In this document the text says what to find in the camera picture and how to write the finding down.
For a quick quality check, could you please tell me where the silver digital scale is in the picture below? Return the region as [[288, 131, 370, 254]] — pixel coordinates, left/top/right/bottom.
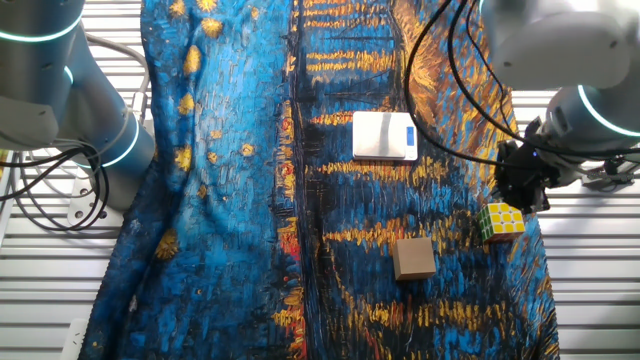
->
[[352, 110, 419, 162]]

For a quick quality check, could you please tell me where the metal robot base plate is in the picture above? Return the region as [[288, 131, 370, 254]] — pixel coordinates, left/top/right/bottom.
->
[[67, 172, 126, 229]]

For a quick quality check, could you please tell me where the blue starry night painted cloth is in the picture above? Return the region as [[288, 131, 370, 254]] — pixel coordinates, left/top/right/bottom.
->
[[79, 0, 561, 360]]

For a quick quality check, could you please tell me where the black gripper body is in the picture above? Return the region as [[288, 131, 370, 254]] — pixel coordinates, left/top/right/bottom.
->
[[519, 143, 560, 200]]

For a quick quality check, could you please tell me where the white plastic piece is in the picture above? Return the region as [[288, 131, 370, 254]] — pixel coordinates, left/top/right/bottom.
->
[[59, 318, 89, 360]]

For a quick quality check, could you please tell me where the grey hose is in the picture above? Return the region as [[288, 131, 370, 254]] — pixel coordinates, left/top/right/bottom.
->
[[82, 32, 152, 124]]

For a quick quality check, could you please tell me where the black base cable loop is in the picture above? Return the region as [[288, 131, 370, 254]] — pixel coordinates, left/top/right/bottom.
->
[[0, 144, 112, 232]]

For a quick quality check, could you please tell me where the Rubik's cube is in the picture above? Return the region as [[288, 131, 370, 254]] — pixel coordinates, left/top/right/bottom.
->
[[475, 202, 527, 245]]

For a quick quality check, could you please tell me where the large wooden cube block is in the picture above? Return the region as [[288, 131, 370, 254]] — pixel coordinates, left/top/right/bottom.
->
[[392, 237, 437, 282]]

